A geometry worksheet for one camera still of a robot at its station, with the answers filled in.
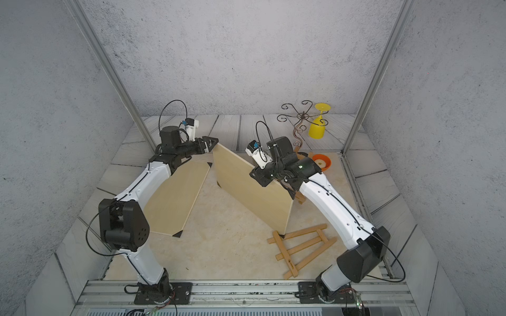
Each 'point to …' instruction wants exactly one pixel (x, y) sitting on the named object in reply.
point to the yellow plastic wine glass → (317, 129)
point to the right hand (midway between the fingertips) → (255, 170)
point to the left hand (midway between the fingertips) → (217, 140)
